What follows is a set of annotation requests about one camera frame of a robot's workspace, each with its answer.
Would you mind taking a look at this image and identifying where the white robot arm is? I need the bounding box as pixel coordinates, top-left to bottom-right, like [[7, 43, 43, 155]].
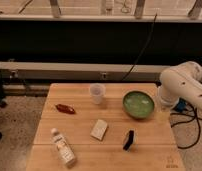
[[157, 61, 202, 112]]

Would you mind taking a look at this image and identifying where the clear plastic cup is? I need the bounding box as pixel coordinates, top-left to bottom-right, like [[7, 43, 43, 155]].
[[89, 83, 105, 104]]

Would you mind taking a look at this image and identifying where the green ceramic bowl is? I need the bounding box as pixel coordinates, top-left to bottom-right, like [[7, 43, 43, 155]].
[[123, 91, 155, 119]]

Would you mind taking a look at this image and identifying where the clear plastic bottle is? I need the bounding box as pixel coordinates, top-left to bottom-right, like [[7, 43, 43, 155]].
[[51, 128, 76, 168]]

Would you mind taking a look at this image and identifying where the blue power adapter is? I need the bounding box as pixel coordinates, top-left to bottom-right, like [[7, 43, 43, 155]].
[[174, 99, 186, 112]]

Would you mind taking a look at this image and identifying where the black hanging cable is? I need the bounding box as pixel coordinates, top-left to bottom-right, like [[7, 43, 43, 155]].
[[120, 12, 159, 83]]

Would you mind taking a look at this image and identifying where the black floor cable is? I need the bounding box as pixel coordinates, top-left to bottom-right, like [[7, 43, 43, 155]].
[[169, 101, 202, 150]]

